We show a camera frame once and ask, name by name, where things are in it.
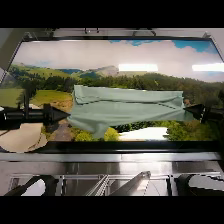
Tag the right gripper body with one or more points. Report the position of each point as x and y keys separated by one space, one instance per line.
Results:
x=196 y=111

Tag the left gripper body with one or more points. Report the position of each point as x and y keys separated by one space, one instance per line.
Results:
x=56 y=115

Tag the pale green shirt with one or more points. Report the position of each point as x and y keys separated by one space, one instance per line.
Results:
x=123 y=108

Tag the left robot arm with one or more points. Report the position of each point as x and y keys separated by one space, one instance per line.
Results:
x=20 y=116

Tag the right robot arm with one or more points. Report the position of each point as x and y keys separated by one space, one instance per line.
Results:
x=213 y=115

